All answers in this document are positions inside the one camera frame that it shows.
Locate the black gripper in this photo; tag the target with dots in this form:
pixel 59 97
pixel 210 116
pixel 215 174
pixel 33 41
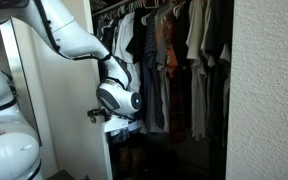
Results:
pixel 102 113

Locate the white sliding wardrobe door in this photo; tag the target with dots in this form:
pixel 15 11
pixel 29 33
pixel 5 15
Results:
pixel 70 100

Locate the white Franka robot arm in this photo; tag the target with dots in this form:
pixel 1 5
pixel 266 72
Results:
pixel 4 150

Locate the wardrobe hanging rod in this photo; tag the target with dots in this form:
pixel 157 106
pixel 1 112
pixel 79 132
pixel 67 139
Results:
pixel 112 7

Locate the blue striped shirt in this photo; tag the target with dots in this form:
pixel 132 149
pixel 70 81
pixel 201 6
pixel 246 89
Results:
pixel 125 133

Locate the brown boot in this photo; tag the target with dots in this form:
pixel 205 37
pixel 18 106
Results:
pixel 124 160
pixel 138 160

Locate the navy dotted hanging shirt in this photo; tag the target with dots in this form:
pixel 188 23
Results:
pixel 152 66

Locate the white hanging shirt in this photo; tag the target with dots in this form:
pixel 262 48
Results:
pixel 125 40

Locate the dark red plaid shirt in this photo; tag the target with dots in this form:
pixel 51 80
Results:
pixel 177 106

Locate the orange patterned hanging shirt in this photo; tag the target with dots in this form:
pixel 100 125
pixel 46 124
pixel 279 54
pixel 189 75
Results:
pixel 171 50

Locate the cream hanging shirt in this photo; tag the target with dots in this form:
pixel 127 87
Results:
pixel 197 66

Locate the dark grey hanging garment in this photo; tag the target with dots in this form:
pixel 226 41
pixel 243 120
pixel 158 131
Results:
pixel 214 83

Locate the black hanging garment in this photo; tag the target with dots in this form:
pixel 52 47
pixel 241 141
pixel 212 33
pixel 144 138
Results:
pixel 227 33

